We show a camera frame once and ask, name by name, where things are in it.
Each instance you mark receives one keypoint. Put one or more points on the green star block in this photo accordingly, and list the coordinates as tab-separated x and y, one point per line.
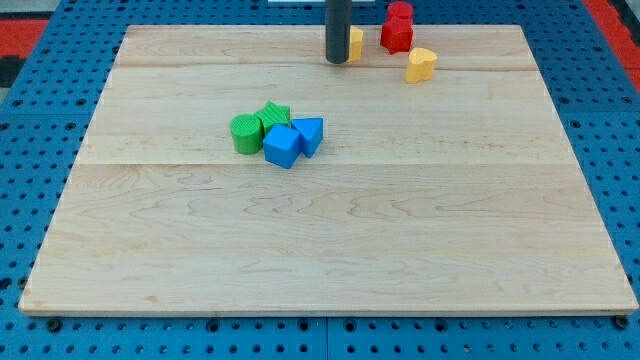
273	114

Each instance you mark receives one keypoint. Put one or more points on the yellow heart block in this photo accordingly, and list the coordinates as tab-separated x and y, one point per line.
421	65

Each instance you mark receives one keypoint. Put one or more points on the green cylinder block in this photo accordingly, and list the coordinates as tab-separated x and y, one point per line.
247	134

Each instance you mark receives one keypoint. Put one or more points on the red star block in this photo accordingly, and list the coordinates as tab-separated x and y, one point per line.
397	35

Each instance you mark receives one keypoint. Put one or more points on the blue triangle block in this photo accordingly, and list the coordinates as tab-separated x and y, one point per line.
311	131

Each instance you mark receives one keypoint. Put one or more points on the light wooden board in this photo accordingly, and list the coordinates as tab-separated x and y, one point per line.
457	196

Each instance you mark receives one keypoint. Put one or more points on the red cylinder block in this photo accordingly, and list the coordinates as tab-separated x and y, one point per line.
400	10

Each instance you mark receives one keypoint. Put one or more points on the blue cube block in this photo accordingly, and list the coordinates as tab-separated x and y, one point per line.
282	146

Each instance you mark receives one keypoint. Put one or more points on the yellow block behind rod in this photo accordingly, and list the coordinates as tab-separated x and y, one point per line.
356	44

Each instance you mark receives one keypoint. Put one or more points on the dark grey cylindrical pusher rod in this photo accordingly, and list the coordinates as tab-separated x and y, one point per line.
337	30

